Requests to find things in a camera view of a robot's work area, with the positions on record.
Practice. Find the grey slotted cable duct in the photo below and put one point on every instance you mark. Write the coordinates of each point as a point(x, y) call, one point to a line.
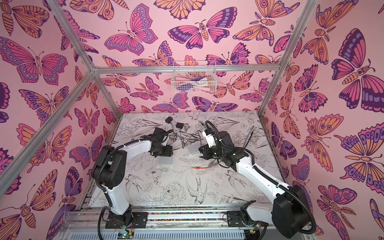
point(176, 235)

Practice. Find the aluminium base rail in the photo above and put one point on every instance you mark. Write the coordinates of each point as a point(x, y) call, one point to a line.
point(86, 224)

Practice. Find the black power adapter right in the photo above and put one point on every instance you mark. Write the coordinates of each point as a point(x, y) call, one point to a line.
point(179, 125)

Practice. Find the wire basket on wall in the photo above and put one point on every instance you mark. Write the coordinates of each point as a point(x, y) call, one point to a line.
point(194, 76)

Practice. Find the black power adapter left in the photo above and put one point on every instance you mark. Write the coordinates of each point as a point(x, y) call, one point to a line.
point(169, 120)

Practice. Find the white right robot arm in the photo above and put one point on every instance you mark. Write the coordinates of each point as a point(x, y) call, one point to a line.
point(288, 209)

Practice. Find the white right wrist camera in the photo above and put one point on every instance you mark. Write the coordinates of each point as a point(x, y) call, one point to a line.
point(209, 135)

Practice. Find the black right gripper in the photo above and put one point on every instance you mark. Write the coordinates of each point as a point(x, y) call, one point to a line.
point(205, 151)

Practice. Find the black power adapter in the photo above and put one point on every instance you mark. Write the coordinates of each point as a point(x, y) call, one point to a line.
point(169, 120)
point(179, 125)

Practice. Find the white network switch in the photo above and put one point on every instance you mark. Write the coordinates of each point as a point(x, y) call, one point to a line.
point(165, 161)
point(193, 148)

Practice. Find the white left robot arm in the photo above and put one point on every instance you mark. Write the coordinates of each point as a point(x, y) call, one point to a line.
point(110, 166)

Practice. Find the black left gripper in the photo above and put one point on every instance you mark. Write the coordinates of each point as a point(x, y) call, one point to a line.
point(169, 152)

